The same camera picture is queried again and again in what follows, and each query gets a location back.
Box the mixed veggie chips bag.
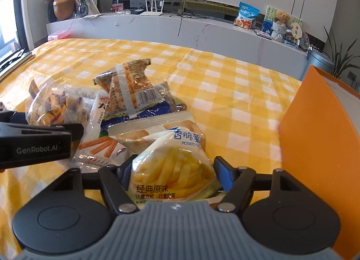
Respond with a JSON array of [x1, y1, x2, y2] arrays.
[[25, 81, 96, 126]]

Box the potato sticks snack bag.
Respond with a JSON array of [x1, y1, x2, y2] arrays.
[[108, 110, 220, 204]]

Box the white carrot stick snack bag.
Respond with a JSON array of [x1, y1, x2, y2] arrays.
[[71, 90, 129, 173]]

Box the yellow checkered tablecloth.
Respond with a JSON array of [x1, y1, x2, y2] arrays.
[[0, 37, 303, 260]]

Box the blue patterned snack bag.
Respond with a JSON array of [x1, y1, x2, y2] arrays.
[[93, 59, 187, 131]]

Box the orange storage box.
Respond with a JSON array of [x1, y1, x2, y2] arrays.
[[279, 66, 360, 259]]

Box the pink tissue box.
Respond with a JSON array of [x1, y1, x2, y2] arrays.
[[48, 31, 71, 41]]

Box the brown round vase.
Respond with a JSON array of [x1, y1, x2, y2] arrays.
[[53, 0, 75, 21]]

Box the grey metal trash bin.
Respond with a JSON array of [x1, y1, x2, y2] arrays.
[[300, 50, 334, 81]]

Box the green potted plant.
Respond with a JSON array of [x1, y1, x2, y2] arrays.
[[323, 27, 359, 78]]

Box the teddy bear figure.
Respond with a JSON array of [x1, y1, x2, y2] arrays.
[[271, 10, 290, 43]]

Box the blue snack bag on shelf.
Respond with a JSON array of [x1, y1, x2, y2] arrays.
[[234, 2, 260, 30]]

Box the white wifi router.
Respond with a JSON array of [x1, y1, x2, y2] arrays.
[[141, 0, 165, 16]]

